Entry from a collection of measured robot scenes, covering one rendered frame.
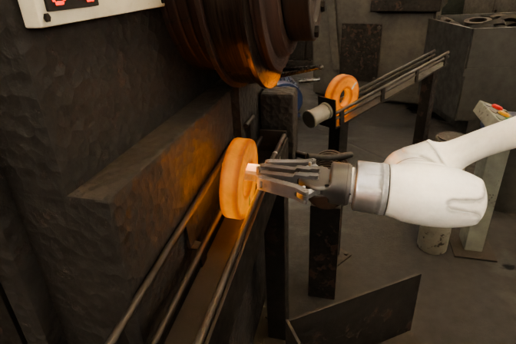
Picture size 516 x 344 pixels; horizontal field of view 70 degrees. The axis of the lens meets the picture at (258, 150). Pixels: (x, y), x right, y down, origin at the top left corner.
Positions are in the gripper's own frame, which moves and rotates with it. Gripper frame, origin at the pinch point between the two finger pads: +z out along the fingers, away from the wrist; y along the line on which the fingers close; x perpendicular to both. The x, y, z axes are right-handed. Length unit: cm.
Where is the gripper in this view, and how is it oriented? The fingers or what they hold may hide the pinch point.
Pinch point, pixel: (240, 170)
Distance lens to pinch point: 70.1
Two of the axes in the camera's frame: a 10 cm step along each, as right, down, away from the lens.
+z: -9.7, -1.1, 2.1
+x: 0.1, -9.0, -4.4
